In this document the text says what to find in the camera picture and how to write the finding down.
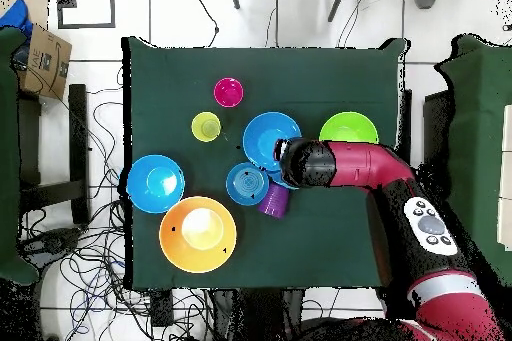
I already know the large blue plastic bowl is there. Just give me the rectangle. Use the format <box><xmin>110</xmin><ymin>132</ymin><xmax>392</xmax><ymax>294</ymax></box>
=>
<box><xmin>242</xmin><ymin>111</ymin><xmax>302</xmax><ymax>173</ymax></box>
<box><xmin>126</xmin><ymin>154</ymin><xmax>186</xmax><ymax>215</ymax></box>

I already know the purple plastic cup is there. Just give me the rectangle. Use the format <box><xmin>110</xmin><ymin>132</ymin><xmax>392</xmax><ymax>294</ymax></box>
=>
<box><xmin>257</xmin><ymin>182</ymin><xmax>290</xmax><ymax>220</ymax></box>

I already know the red plastic cup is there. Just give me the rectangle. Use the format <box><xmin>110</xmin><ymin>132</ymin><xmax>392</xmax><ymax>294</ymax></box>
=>
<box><xmin>212</xmin><ymin>77</ymin><xmax>245</xmax><ymax>109</ymax></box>

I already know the large green plastic bowl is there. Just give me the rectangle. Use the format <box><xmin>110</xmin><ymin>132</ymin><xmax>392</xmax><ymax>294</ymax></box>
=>
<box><xmin>318</xmin><ymin>111</ymin><xmax>380</xmax><ymax>145</ymax></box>

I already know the yellow ribbed plastic cup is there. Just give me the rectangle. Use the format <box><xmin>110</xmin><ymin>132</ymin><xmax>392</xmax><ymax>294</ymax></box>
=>
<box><xmin>190</xmin><ymin>111</ymin><xmax>222</xmax><ymax>143</ymax></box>

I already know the dark green tablecloth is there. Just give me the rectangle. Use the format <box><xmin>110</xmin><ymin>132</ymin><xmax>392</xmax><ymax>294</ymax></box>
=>
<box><xmin>121</xmin><ymin>35</ymin><xmax>409</xmax><ymax>290</ymax></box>

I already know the large yellow plastic bowl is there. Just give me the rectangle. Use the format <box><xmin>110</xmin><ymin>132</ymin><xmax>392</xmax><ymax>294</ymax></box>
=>
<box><xmin>158</xmin><ymin>195</ymin><xmax>238</xmax><ymax>275</ymax></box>

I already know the black floor box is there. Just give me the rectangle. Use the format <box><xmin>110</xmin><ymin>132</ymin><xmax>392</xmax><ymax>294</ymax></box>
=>
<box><xmin>150</xmin><ymin>290</ymin><xmax>175</xmax><ymax>328</ymax></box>

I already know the green cloth on side table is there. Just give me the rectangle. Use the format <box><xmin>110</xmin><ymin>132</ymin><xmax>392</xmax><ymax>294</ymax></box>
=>
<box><xmin>433</xmin><ymin>33</ymin><xmax>512</xmax><ymax>290</ymax></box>
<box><xmin>0</xmin><ymin>26</ymin><xmax>40</xmax><ymax>286</ymax></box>

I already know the printed cardboard box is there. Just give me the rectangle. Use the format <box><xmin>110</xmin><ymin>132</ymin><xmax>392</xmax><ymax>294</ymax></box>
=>
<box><xmin>17</xmin><ymin>23</ymin><xmax>74</xmax><ymax>101</ymax></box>

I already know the plain cardboard box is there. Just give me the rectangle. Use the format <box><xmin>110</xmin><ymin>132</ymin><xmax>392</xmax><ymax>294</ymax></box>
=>
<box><xmin>0</xmin><ymin>0</ymin><xmax>50</xmax><ymax>30</ymax></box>

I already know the blue bag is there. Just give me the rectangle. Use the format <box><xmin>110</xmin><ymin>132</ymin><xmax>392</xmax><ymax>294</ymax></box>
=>
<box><xmin>0</xmin><ymin>0</ymin><xmax>34</xmax><ymax>40</ymax></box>

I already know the black floor cable with knot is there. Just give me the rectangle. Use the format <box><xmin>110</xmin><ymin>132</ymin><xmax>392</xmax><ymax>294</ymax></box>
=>
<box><xmin>193</xmin><ymin>0</ymin><xmax>220</xmax><ymax>48</ymax></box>

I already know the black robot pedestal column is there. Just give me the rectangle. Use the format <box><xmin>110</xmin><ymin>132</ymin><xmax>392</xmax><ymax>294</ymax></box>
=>
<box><xmin>211</xmin><ymin>287</ymin><xmax>305</xmax><ymax>341</ymax></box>

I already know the tangle of floor cables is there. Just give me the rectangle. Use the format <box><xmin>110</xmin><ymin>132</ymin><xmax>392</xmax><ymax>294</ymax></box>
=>
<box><xmin>19</xmin><ymin>64</ymin><xmax>209</xmax><ymax>341</ymax></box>

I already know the black stool frame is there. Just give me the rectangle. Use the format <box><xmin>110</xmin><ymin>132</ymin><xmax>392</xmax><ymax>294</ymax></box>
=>
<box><xmin>17</xmin><ymin>83</ymin><xmax>91</xmax><ymax>225</ymax></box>

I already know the grey pedestal foot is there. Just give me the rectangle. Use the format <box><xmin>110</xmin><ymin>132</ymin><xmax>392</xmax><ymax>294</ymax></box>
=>
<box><xmin>19</xmin><ymin>227</ymin><xmax>83</xmax><ymax>268</ymax></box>

